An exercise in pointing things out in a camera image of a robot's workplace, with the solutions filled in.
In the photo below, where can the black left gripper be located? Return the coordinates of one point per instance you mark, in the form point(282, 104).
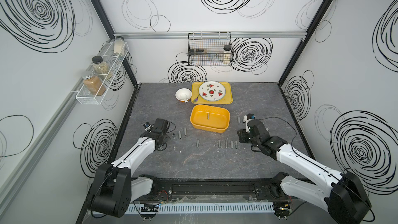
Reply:
point(166, 137)

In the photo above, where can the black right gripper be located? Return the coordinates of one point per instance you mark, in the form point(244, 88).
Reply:
point(241, 135)

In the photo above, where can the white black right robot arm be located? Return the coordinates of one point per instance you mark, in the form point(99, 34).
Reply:
point(341, 194)

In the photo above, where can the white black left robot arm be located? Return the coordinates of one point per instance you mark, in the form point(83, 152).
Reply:
point(121, 169)

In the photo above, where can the yellow plastic storage box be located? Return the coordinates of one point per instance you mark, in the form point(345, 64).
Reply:
point(219, 118)

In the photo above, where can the orange white bowl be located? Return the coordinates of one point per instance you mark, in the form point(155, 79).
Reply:
point(183, 95)

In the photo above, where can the yellow plastic tray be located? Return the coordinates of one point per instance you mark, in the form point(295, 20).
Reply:
point(228, 99)

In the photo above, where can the watermelon pattern ceramic plate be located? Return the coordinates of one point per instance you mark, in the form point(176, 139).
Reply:
point(212, 91)

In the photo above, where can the white bottle in basket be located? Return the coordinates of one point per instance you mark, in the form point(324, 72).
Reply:
point(227, 54)

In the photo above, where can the spice jar brown powder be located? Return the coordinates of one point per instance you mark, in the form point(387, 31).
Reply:
point(93, 83)

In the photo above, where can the dark item in basket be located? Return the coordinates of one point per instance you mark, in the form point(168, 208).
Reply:
point(197, 52)

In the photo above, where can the spice jar black lid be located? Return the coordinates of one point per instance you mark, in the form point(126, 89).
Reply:
point(100, 66)

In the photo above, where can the spice jar white contents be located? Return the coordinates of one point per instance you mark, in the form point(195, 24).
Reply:
point(119, 45)

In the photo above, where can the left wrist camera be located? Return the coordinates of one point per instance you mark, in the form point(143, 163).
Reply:
point(147, 126)

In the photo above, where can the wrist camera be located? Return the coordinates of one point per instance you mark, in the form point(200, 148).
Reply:
point(248, 118)
point(147, 126)

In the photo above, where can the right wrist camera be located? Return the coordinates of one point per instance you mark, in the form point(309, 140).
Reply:
point(248, 118)

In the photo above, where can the white slotted cable duct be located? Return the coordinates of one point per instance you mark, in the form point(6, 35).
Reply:
point(202, 208)

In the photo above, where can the clear acrylic wall shelf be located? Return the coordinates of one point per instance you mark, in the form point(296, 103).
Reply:
point(113, 81)

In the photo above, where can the black wire wall basket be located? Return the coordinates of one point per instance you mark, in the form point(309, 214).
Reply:
point(214, 47)

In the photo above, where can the aluminium wall rail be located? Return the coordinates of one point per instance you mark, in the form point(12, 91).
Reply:
point(214, 34)

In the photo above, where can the black corner frame post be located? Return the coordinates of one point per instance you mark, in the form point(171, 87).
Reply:
point(324, 6)

